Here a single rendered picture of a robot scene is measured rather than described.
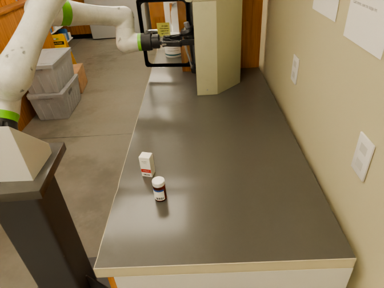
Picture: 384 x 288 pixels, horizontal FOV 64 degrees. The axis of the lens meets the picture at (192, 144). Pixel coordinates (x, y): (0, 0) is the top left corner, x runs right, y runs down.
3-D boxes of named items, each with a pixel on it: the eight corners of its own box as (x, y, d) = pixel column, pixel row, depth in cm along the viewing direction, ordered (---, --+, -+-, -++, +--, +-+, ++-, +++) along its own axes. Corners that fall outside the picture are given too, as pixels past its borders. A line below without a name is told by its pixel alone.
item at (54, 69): (79, 73, 382) (71, 46, 364) (62, 94, 332) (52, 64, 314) (46, 75, 383) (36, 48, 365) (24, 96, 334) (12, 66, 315)
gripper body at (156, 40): (151, 36, 161) (168, 35, 161) (152, 32, 168) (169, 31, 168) (152, 51, 165) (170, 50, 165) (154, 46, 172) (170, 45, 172)
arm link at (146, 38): (144, 49, 174) (142, 54, 166) (141, 27, 167) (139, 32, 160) (155, 48, 174) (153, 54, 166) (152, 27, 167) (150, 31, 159)
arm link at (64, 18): (33, 16, 126) (24, -13, 126) (25, 30, 135) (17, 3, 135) (76, 18, 138) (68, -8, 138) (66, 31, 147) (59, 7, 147)
